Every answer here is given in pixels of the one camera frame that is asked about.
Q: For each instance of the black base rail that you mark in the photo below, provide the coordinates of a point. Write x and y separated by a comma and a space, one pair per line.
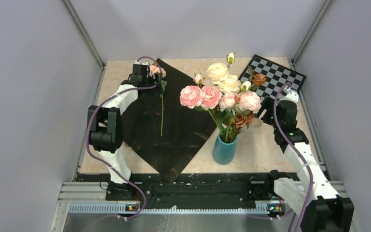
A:
189, 191

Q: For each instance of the teal ceramic vase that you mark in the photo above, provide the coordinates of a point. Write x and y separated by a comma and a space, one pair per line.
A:
223, 153

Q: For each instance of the white flower stem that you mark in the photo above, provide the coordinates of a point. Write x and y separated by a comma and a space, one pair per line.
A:
219, 75

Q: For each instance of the light pink flower stem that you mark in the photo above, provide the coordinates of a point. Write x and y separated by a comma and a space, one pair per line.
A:
227, 104

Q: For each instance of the black white checkerboard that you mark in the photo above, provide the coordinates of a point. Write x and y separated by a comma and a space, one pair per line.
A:
276, 76

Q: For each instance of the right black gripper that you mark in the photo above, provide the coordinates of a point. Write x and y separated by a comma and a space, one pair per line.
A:
268, 105

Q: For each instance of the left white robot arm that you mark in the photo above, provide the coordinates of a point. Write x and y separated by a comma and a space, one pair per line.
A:
104, 130

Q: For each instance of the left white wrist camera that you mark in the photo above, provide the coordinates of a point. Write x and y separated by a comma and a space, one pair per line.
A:
146, 63

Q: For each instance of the large pink peony stem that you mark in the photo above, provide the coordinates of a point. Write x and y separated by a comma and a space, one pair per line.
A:
206, 98

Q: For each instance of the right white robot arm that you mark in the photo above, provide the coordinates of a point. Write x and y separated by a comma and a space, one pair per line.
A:
318, 205

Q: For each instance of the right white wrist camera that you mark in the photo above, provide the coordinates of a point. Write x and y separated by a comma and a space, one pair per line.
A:
290, 95

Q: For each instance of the peach flower stem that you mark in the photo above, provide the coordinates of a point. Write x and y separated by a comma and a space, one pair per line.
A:
161, 84

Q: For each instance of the black wrapping sheet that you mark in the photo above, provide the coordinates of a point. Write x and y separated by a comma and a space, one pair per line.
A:
164, 133

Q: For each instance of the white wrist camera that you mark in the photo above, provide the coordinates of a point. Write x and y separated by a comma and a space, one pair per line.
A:
290, 95
146, 63

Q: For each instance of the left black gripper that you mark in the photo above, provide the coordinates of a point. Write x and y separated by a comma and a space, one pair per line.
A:
149, 78

